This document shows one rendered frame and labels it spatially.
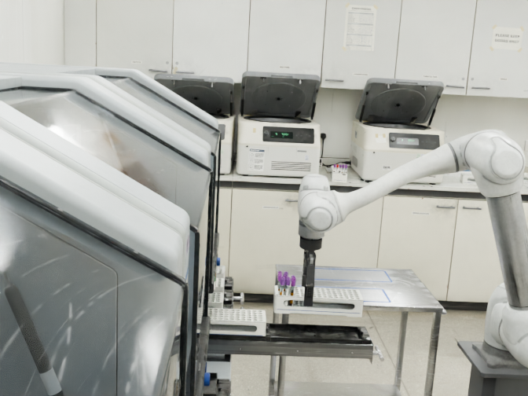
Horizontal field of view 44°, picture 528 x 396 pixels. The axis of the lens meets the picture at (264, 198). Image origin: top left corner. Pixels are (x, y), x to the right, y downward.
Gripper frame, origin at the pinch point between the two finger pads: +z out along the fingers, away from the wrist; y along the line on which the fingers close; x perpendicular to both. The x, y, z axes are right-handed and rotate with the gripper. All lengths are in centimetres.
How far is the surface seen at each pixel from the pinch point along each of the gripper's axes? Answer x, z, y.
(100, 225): 42, -56, -128
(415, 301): -44, 9, 22
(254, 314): 17.6, 4.9, -8.4
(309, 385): -10, 63, 55
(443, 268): -118, 60, 222
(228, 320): 26.2, 4.9, -14.0
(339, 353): -10.3, 14.0, -15.4
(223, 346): 27.3, 12.9, -16.1
